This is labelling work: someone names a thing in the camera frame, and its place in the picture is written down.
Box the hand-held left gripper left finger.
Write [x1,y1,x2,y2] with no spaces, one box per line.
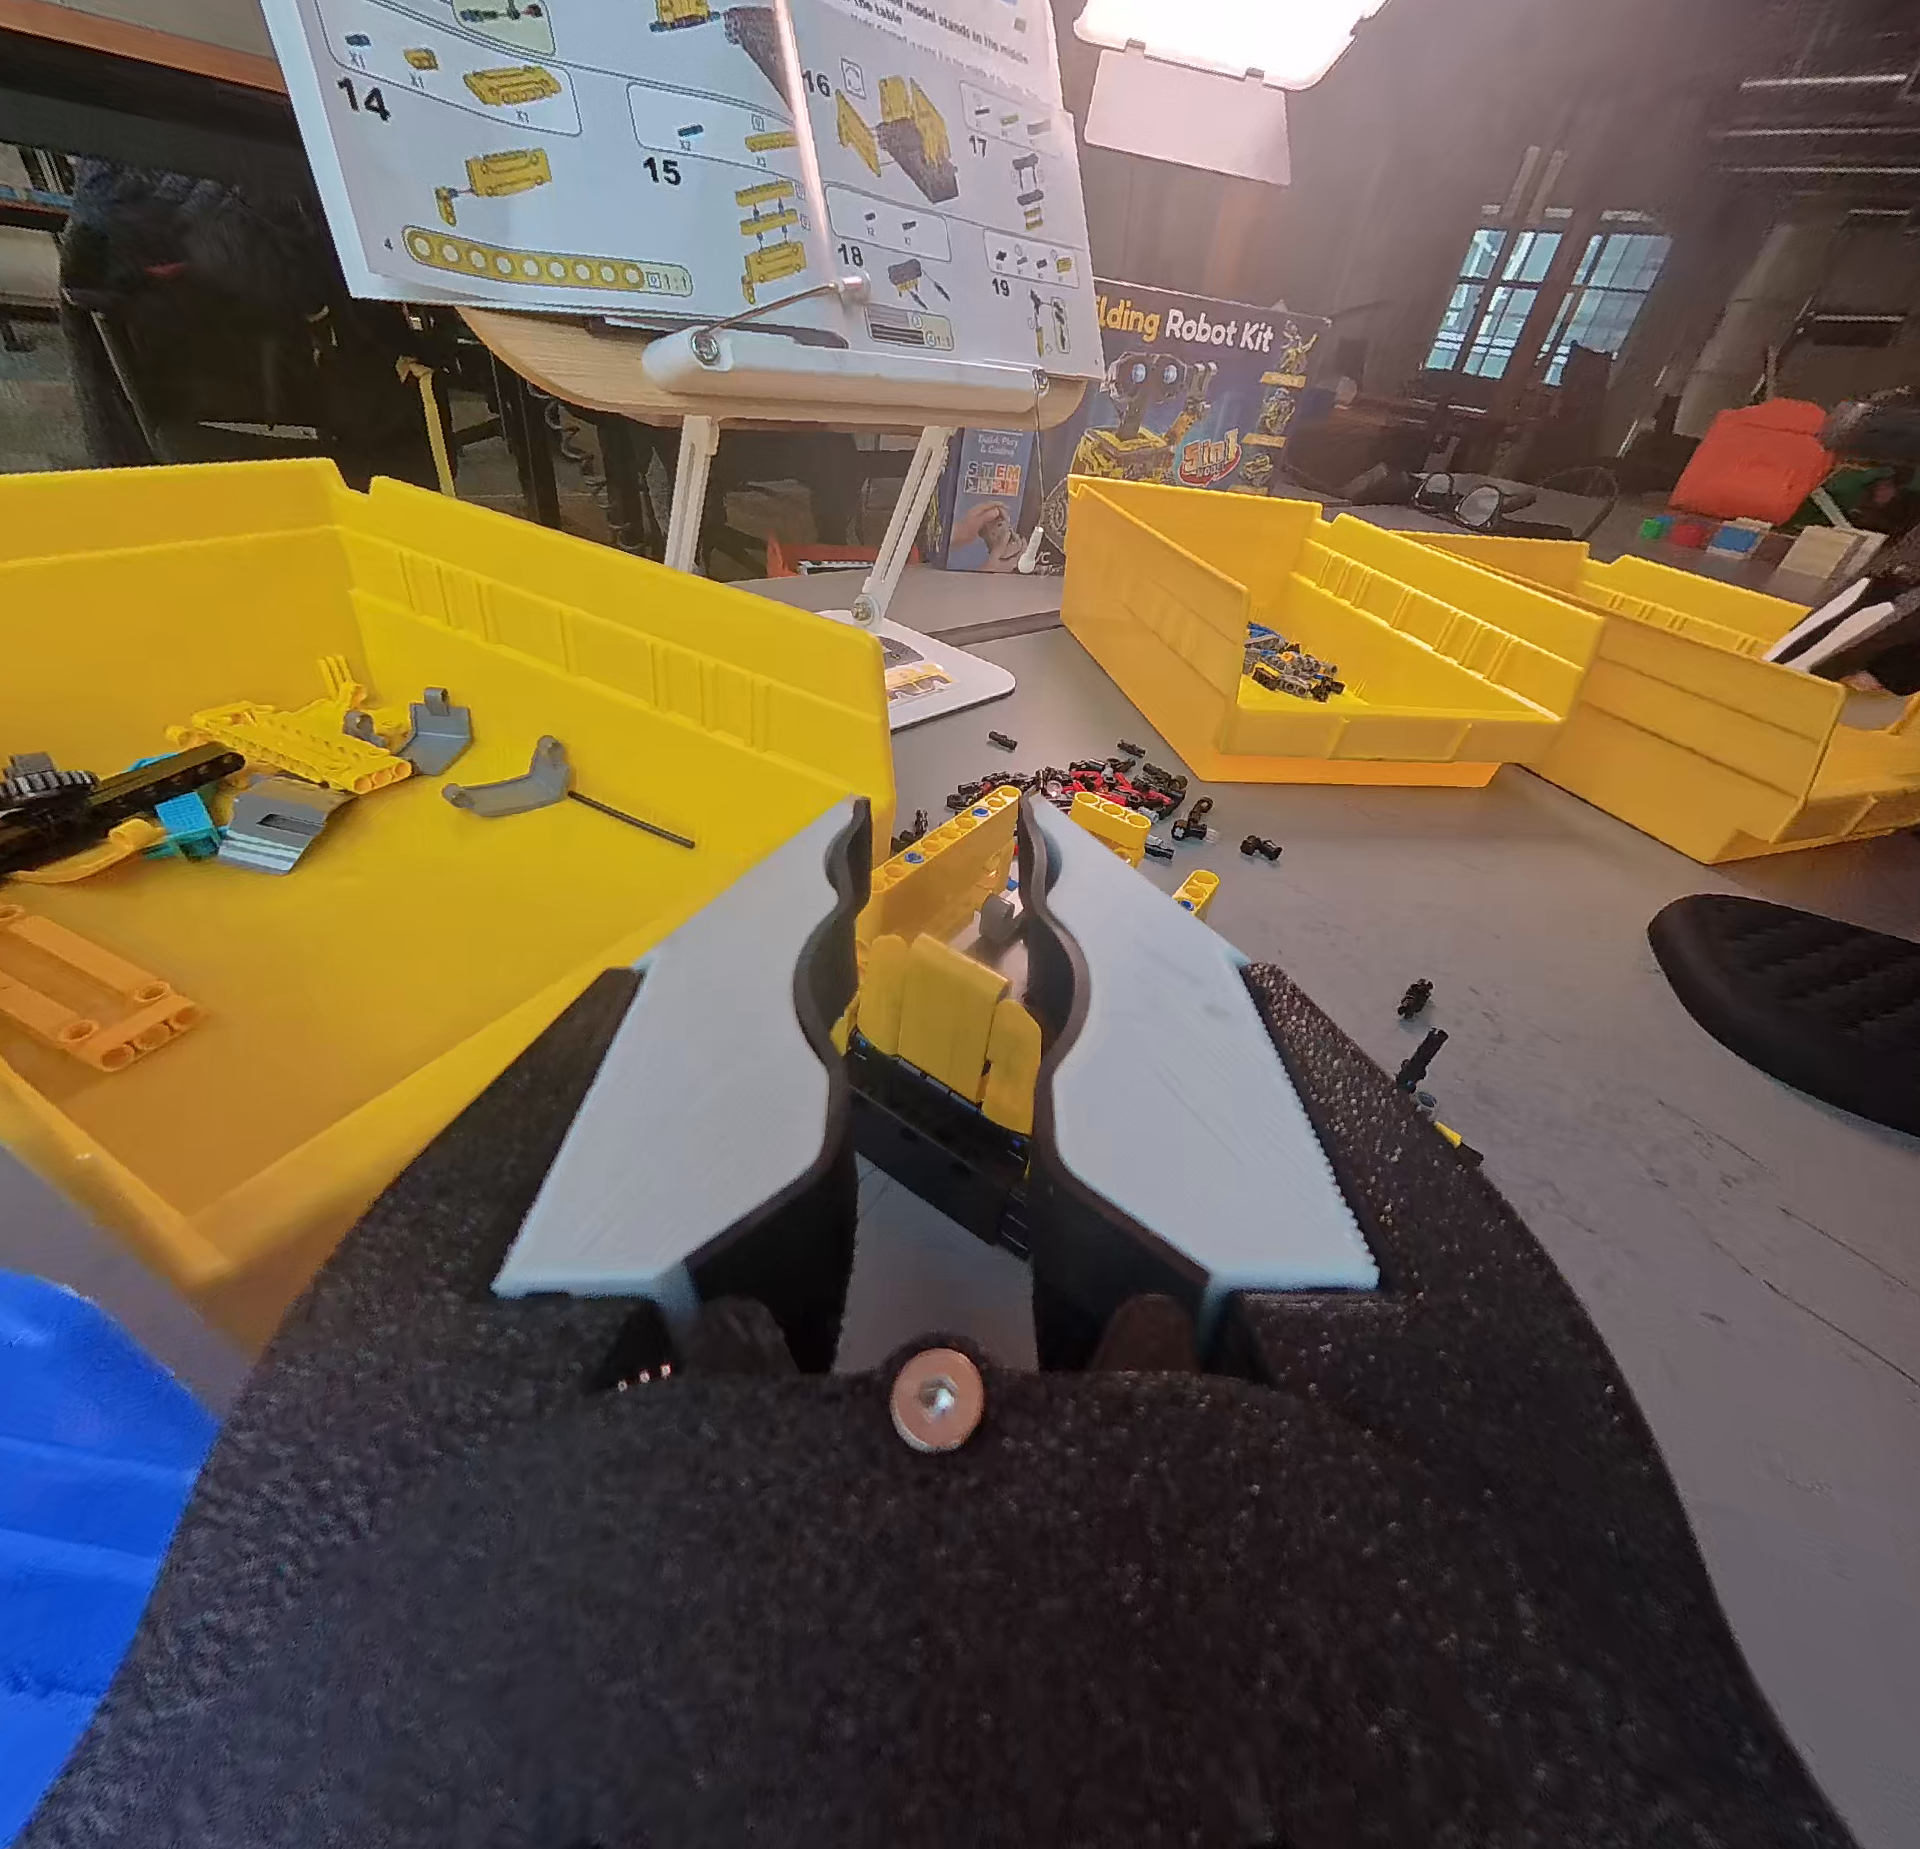
[491,793,877,1375]

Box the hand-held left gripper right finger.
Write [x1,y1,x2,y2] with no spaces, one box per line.
[1017,794,1382,1375]

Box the yellow plastic bin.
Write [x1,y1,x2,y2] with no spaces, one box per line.
[0,456,897,1357]
[1061,471,1610,788]
[1410,528,1920,865]

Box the yellow black lego model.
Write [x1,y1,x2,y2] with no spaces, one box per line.
[845,784,1222,1261]

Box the heap of grey yellow lego parts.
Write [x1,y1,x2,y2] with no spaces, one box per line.
[1243,621,1351,703]

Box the grey yellow lego subassembly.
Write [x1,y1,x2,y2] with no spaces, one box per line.
[1394,1027,1488,1167]

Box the black lego axle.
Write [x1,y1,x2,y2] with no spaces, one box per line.
[562,788,700,850]

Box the pile of small lego pins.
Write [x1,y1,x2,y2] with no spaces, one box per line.
[890,739,1282,868]

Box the grey curved lego piece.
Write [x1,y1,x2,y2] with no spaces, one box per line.
[442,732,575,819]

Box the blue lego piece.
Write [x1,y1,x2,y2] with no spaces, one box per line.
[126,751,227,859]

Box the yellow curved lego panel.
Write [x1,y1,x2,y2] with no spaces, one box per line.
[0,818,164,891]

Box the black lego beam with gears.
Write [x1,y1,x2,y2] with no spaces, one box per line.
[0,747,244,879]

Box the orange cushion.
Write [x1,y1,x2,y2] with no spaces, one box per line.
[1668,397,1840,519]

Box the black mesh chair back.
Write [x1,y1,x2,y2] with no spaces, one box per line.
[1645,892,1920,1138]

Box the paned window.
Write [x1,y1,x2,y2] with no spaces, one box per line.
[1536,229,1676,376]
[1422,224,1569,376]

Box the blue toy kit box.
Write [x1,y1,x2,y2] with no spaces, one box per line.
[938,275,1334,577]

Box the blue plastic bin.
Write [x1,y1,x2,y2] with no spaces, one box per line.
[0,1267,226,1798]

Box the white wooden book stand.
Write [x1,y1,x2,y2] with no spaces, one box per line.
[457,273,1089,732]

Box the black office chair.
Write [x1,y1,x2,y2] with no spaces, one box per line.
[61,160,437,486]

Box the instruction booklet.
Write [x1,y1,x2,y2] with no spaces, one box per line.
[240,0,1106,378]

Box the brown wooden desk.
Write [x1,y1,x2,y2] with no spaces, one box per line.
[0,0,290,96]

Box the grey lego bracket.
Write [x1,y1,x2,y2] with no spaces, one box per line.
[344,685,476,777]

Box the yellow lego frame assembly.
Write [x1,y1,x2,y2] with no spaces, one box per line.
[164,655,418,793]

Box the orange lego frame panel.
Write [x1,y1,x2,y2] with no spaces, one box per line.
[0,900,207,1073]

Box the yellow strap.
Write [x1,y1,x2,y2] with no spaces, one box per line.
[391,356,454,500]

